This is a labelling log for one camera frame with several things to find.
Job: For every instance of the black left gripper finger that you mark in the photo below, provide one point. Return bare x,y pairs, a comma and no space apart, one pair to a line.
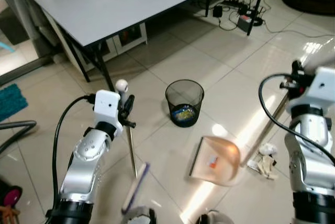
130,124
130,104

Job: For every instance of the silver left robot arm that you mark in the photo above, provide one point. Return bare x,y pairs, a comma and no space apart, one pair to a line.
86,161

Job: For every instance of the teal floor mat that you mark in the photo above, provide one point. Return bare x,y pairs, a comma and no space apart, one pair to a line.
10,102

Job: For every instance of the black mesh wastebasket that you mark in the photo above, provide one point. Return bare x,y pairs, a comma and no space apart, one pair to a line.
184,98

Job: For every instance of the colourful wrapper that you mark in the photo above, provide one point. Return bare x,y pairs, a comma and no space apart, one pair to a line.
184,114

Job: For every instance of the white low cabinet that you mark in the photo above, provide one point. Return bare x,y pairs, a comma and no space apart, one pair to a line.
128,38

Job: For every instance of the black power strip with plugs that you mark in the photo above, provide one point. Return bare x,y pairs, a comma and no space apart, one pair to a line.
245,21

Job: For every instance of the grey curved tube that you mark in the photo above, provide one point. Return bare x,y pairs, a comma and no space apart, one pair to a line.
18,128

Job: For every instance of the grey right robot foot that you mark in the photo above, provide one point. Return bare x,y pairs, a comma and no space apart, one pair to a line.
208,217

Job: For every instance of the pink and black object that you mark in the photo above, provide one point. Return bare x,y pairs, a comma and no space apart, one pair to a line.
9,198

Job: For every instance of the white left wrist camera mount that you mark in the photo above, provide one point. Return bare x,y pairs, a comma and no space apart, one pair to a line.
107,106

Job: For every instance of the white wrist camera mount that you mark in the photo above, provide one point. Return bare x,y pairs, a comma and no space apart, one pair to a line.
320,90
107,106

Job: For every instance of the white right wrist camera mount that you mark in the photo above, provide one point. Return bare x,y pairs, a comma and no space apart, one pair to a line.
320,90

